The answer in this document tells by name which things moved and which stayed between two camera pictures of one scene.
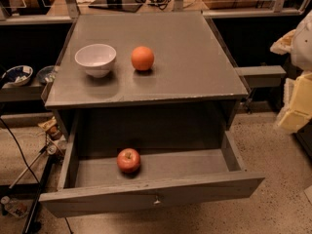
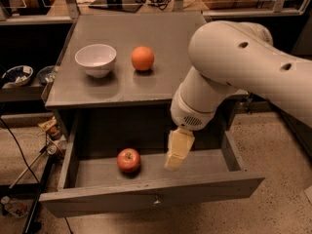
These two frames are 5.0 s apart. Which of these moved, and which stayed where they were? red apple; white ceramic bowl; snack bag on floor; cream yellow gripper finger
Moved: cream yellow gripper finger
Stayed: white ceramic bowl; red apple; snack bag on floor
